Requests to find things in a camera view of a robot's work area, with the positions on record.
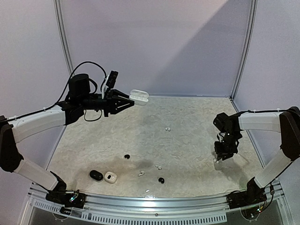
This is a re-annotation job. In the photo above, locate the aluminium front rail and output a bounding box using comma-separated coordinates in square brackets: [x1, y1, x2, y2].
[21, 182, 293, 225]

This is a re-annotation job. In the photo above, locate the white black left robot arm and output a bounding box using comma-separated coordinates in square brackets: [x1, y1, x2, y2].
[0, 71, 134, 203]

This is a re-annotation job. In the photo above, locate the black oval charging case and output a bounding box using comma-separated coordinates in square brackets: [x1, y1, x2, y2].
[89, 170, 104, 181]

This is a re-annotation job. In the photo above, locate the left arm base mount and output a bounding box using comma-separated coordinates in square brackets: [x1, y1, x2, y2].
[45, 186, 86, 209]

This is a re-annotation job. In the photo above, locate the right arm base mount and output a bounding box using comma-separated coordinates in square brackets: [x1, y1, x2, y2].
[226, 178, 275, 211]

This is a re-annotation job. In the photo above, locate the white earbud charging case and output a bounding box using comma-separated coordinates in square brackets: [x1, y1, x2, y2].
[129, 90, 149, 106]

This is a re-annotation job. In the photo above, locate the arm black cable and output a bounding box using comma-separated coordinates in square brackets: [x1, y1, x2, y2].
[234, 108, 291, 150]
[7, 61, 106, 122]

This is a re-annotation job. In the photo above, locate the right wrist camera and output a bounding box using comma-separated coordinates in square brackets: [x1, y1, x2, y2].
[213, 112, 231, 133]

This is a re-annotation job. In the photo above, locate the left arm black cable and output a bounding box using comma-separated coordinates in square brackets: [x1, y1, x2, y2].
[7, 61, 106, 122]

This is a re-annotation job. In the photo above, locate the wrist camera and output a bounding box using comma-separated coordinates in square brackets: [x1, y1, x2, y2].
[100, 71, 119, 95]
[213, 112, 231, 133]

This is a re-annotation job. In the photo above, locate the beige open charging case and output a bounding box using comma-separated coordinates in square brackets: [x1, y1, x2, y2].
[104, 172, 117, 184]

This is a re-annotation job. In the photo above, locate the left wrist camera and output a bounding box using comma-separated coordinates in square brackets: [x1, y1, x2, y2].
[100, 71, 119, 95]

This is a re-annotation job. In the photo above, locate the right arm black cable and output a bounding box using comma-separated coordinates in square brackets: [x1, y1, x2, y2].
[234, 108, 291, 150]

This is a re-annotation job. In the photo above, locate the black earbud near rail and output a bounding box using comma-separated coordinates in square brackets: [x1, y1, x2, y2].
[158, 178, 165, 184]

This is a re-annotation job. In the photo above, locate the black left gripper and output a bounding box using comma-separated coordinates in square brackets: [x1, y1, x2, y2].
[79, 89, 134, 117]

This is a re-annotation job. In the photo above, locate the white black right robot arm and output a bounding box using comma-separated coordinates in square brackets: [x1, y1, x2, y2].
[213, 106, 300, 204]

